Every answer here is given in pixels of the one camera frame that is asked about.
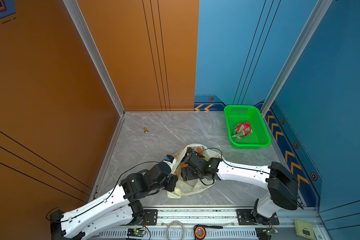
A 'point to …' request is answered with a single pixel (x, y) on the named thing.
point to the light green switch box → (304, 229)
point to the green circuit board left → (136, 232)
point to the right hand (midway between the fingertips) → (186, 174)
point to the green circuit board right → (265, 232)
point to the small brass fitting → (145, 130)
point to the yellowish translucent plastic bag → (192, 186)
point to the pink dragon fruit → (242, 129)
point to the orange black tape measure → (200, 231)
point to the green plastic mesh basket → (236, 114)
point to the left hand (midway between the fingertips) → (179, 179)
